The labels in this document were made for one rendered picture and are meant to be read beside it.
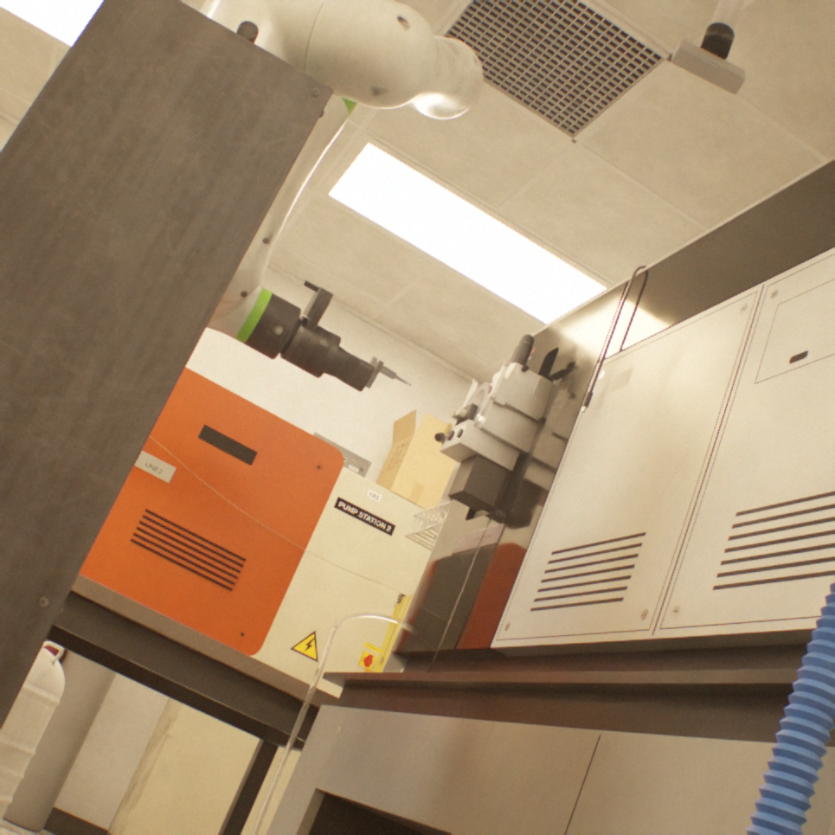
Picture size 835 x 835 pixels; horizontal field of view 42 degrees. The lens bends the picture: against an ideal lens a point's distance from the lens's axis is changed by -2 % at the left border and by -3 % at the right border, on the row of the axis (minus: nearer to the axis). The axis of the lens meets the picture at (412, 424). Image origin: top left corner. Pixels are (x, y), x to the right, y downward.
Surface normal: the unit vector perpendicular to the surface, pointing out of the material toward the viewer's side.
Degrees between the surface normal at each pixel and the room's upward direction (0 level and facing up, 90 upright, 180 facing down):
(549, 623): 90
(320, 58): 150
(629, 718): 90
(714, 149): 180
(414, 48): 99
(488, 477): 90
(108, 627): 90
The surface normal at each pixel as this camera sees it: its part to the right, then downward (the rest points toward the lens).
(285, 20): -0.20, 0.22
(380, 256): -0.37, 0.86
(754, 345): -0.85, -0.47
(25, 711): 0.80, 0.11
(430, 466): 0.37, -0.21
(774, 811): -0.51, 0.18
